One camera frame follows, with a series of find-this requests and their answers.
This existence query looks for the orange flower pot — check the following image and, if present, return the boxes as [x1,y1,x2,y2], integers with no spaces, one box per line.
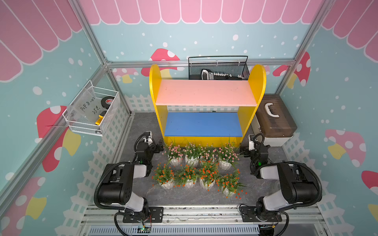
[198,161,220,191]
[174,165,198,188]
[152,163,175,190]
[216,169,247,200]

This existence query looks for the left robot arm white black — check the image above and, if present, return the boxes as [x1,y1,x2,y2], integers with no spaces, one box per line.
[94,131,164,236]

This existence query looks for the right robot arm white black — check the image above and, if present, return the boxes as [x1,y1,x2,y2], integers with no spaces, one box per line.
[239,133,322,236]

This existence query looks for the yellow rack pink blue shelves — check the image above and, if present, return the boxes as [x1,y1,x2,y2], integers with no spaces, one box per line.
[149,65,267,147]

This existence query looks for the pink flower pot far left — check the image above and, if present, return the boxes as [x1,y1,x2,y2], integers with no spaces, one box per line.
[166,143,184,167]

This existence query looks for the pink flower pot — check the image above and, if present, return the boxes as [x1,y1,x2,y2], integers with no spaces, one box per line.
[183,142,202,167]
[216,142,240,171]
[166,143,184,167]
[199,145,216,164]

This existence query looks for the pink flower pot far right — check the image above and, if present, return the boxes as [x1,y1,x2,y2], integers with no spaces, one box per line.
[216,142,240,171]

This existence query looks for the brown lid storage box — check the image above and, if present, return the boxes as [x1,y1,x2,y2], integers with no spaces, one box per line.
[251,94,297,147]

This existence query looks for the black tape roll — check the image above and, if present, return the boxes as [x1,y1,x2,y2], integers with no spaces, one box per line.
[101,96,115,110]

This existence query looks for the small green circuit board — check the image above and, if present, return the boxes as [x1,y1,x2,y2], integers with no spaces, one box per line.
[137,226,152,234]

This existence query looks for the black white label maker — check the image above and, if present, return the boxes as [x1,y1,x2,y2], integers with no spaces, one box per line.
[200,69,244,80]

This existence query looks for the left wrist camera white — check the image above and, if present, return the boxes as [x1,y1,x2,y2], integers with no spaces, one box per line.
[143,131,154,146]

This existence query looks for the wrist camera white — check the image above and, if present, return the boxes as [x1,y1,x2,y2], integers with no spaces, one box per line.
[249,135,255,151]
[143,131,154,146]

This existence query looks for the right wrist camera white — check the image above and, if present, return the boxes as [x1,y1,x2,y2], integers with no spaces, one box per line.
[249,135,255,151]

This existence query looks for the yellow handled tool in basket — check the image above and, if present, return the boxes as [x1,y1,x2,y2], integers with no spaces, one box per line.
[95,111,107,125]

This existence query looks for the white wire wall basket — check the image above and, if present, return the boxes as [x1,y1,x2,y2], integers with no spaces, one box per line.
[63,81,121,136]

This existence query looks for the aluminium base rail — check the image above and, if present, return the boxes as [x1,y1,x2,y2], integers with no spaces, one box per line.
[79,205,328,236]

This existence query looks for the black wire mesh basket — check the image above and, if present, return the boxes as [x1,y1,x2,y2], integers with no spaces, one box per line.
[188,56,250,80]

